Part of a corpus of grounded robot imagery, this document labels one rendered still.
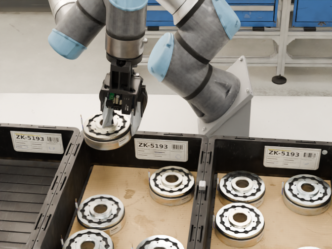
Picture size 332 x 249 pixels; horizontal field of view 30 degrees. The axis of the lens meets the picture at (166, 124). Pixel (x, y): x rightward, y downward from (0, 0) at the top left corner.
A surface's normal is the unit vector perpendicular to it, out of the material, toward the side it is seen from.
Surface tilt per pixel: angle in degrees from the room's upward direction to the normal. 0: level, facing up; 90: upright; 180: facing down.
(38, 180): 0
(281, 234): 0
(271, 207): 0
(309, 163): 90
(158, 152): 90
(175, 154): 90
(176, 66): 74
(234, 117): 90
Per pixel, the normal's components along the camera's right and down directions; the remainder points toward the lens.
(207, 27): -0.08, 0.34
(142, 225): -0.03, -0.81
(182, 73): 0.11, 0.49
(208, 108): -0.30, 0.47
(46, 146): -0.13, 0.58
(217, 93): 0.08, 0.04
